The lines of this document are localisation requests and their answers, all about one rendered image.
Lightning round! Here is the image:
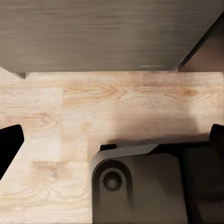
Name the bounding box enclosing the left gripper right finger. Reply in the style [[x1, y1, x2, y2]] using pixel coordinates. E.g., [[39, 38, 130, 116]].
[[209, 124, 224, 162]]

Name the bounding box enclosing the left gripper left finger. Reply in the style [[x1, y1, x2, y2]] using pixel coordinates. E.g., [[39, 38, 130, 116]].
[[0, 124, 24, 180]]

